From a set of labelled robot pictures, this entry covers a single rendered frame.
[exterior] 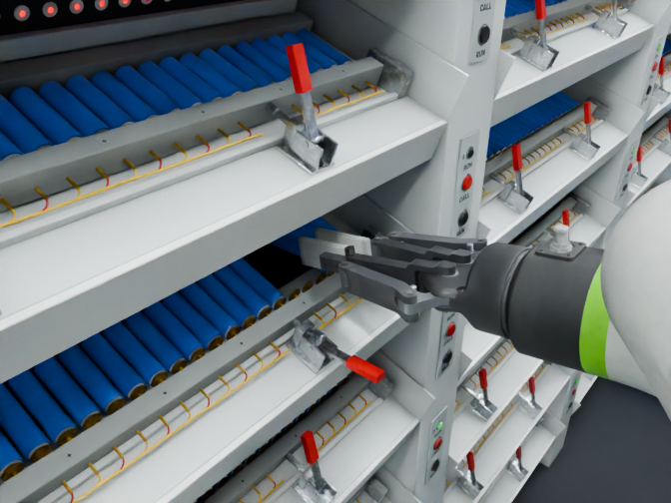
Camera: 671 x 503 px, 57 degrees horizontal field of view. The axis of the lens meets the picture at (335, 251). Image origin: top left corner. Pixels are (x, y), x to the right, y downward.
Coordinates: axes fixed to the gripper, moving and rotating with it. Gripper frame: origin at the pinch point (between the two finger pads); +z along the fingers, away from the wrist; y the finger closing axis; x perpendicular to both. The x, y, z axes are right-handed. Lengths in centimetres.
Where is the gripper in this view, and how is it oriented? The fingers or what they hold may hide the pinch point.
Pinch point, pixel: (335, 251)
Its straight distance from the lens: 62.2
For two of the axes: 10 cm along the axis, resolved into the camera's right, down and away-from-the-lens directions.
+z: -7.5, -1.7, 6.3
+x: 1.2, 9.1, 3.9
